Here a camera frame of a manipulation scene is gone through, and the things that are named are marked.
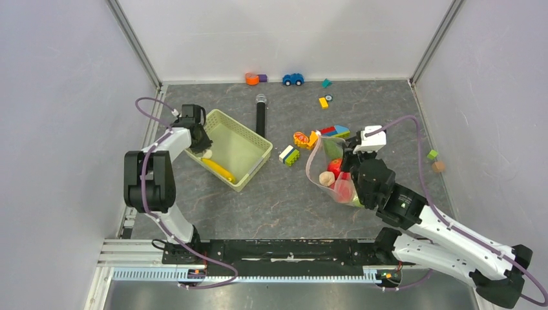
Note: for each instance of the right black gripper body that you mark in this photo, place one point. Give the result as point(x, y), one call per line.
point(351, 160)

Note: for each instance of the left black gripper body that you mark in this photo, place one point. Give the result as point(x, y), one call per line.
point(204, 142)

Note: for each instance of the white mushroom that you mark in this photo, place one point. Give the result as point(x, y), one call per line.
point(207, 154)

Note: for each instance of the red tomato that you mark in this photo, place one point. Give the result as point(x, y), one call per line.
point(335, 167)

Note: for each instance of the clear polka dot zip bag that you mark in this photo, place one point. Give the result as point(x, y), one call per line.
point(324, 169)

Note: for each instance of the tan mushroom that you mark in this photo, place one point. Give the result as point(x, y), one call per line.
point(326, 179)

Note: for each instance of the green cabbage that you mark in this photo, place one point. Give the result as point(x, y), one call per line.
point(355, 202)

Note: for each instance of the long green cucumber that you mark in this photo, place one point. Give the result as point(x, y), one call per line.
point(333, 148)

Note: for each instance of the red peach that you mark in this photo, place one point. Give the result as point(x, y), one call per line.
point(344, 188)

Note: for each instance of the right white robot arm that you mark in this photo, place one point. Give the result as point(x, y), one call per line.
point(419, 233)

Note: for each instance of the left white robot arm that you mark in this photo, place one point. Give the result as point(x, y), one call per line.
point(148, 180)

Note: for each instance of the multicolour brick stack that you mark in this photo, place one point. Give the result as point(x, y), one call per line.
point(336, 131)

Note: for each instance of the light green plastic basket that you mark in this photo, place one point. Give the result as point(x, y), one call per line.
point(235, 147)

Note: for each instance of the orange brick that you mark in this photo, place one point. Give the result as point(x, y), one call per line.
point(312, 140)

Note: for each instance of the small yellow fruit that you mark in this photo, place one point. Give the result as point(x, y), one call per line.
point(220, 170)

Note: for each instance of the orange cartoon figure block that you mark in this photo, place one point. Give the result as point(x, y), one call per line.
point(301, 140)

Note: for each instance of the white blue green brick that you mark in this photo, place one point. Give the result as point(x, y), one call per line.
point(289, 155)

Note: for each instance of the yellow brick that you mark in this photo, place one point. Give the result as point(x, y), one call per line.
point(323, 103)

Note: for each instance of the upright black microphone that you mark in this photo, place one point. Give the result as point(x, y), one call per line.
point(261, 105)

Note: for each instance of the green cube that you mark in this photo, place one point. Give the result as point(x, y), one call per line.
point(432, 155)

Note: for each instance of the teal block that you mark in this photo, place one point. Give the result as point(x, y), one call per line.
point(326, 83)

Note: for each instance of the tan wooden cube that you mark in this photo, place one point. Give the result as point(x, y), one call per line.
point(438, 166)

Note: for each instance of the purple block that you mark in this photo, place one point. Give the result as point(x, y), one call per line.
point(263, 78)

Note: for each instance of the blue toy car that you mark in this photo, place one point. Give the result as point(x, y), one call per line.
point(293, 79)

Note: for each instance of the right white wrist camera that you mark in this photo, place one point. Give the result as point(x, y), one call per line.
point(372, 143)

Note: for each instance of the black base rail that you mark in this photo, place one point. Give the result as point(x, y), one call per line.
point(285, 257)

